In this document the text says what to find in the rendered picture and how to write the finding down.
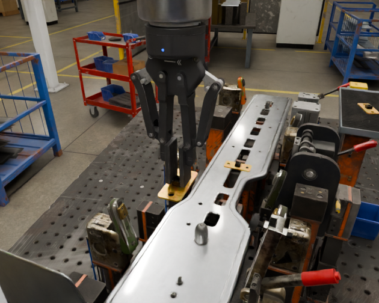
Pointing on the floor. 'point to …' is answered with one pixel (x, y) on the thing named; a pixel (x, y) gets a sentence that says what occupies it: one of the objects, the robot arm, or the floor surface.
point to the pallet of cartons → (2, 7)
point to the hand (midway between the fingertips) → (178, 162)
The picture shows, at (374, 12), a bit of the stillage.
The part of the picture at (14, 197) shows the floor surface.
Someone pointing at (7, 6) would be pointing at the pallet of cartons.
